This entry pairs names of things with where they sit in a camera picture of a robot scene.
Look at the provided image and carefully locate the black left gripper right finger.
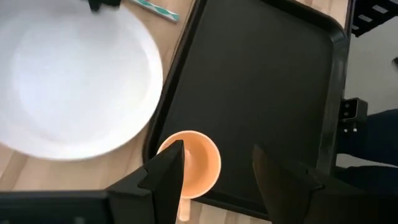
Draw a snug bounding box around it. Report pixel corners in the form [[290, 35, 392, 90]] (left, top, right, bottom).
[[251, 144, 326, 224]]

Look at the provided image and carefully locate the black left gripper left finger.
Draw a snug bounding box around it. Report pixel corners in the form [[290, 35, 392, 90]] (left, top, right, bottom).
[[105, 139, 186, 224]]

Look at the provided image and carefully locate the orange cup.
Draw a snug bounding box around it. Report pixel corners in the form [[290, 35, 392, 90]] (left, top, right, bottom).
[[156, 129, 222, 222]]

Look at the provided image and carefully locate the teal handled utensil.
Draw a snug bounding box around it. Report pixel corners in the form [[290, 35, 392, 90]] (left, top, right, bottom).
[[129, 0, 180, 23]]

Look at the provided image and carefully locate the white round plate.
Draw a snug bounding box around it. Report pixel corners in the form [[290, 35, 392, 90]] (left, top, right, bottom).
[[0, 0, 164, 161]]

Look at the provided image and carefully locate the black plastic tray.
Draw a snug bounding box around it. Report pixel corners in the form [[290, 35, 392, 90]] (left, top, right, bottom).
[[142, 0, 349, 222]]

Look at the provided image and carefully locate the person's leg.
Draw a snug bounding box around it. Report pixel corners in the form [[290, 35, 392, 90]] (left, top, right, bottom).
[[334, 164, 398, 197], [337, 108, 398, 167]]

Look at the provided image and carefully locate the small black bracket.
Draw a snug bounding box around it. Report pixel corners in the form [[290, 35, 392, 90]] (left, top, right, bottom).
[[339, 97, 369, 133]]

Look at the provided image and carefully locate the black metal table frame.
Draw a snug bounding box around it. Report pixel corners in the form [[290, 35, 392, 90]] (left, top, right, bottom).
[[351, 0, 398, 38]]

